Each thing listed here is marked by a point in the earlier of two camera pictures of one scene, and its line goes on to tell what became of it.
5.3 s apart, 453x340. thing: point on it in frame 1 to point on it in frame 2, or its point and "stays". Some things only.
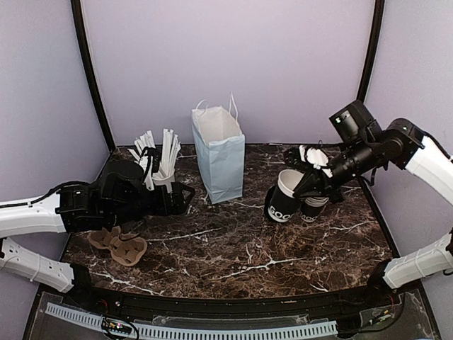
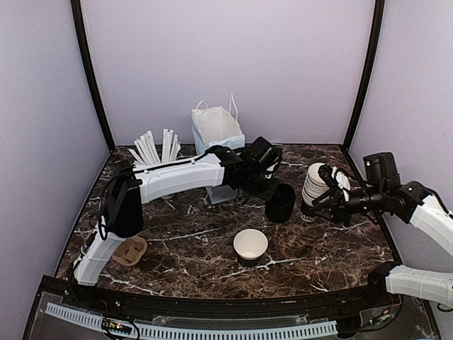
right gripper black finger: [294, 159] to [325, 173]
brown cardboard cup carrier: [126, 249] stays
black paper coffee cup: [281, 205] to [249, 246]
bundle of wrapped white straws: [170, 149] stays
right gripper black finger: [306, 184] to [325, 199]
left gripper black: [178, 206] to [269, 194]
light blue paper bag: [221, 145] stays
